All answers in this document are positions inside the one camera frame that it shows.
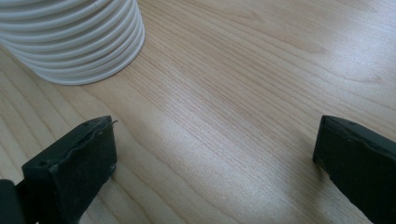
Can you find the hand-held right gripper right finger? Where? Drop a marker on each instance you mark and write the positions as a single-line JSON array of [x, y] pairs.
[[364, 161]]

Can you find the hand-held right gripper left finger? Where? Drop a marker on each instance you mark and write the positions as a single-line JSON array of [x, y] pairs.
[[71, 168]]

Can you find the stack of white paper cups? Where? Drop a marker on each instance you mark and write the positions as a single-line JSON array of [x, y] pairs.
[[77, 40]]

